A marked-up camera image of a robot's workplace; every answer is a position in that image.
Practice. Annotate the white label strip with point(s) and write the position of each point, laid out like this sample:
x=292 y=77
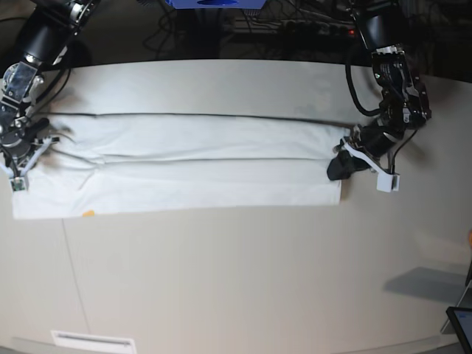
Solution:
x=104 y=344

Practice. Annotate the black power strip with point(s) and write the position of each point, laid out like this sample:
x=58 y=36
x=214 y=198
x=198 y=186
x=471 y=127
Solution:
x=312 y=27

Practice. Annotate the white wrist camera left mount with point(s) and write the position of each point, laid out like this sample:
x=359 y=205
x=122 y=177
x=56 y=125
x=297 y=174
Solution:
x=387 y=179

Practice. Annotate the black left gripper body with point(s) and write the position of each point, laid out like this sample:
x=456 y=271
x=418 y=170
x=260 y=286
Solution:
x=377 y=140

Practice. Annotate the white wrist camera right mount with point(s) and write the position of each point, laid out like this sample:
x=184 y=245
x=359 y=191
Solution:
x=17 y=177

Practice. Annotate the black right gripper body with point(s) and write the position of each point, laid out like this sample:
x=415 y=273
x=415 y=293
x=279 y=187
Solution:
x=20 y=147

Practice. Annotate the black tablet screen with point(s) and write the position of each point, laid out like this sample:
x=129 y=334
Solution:
x=460 y=319

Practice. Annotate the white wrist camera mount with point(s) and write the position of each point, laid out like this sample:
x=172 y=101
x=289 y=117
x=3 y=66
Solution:
x=387 y=179
x=17 y=177

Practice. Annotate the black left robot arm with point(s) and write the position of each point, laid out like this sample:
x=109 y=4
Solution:
x=383 y=30

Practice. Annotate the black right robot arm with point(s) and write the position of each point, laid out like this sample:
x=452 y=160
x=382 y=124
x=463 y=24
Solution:
x=42 y=42

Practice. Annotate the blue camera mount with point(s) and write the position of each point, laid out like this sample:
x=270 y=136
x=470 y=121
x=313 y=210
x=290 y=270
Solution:
x=209 y=4

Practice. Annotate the white printed T-shirt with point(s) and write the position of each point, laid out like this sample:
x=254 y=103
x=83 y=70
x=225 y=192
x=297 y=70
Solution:
x=127 y=163

